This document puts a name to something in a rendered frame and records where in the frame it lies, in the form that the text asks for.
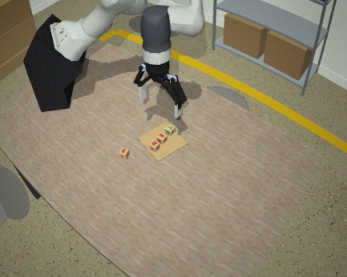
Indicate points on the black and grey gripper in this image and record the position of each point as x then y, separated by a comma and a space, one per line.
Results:
172, 85

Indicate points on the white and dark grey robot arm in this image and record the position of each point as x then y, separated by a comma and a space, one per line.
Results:
157, 25

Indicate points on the tan flat mat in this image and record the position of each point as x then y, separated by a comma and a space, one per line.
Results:
173, 143

